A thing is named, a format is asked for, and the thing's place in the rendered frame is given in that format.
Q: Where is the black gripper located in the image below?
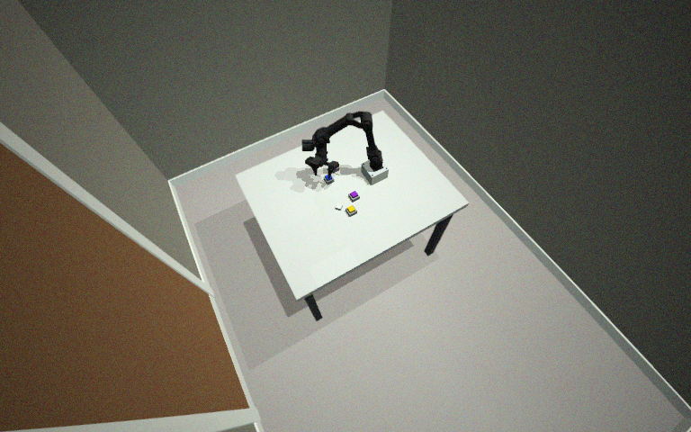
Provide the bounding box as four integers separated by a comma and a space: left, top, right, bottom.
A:
305, 151, 339, 179

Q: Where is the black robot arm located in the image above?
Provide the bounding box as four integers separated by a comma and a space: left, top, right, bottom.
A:
301, 112, 383, 172

